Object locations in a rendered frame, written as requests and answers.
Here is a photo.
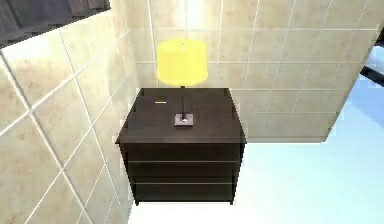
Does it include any yellow shade table lamp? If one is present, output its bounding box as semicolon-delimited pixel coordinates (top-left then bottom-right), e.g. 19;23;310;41
155;39;209;128

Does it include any dark brown chest of drawers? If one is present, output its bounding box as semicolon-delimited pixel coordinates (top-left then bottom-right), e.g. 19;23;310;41
115;87;248;206

